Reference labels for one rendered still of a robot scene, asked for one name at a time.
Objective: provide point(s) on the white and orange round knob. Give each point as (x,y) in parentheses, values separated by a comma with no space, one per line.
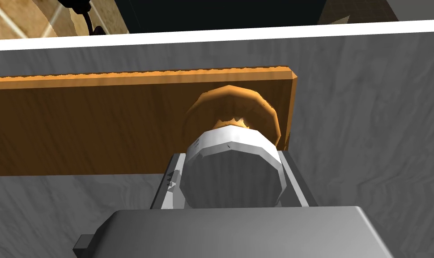
(231,165)

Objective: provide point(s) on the orange wooden drawer front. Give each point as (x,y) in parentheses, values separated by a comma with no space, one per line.
(77,125)

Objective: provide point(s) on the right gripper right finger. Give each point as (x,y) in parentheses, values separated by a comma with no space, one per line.
(295,190)

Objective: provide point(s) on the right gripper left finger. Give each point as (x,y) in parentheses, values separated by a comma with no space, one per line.
(167,195)

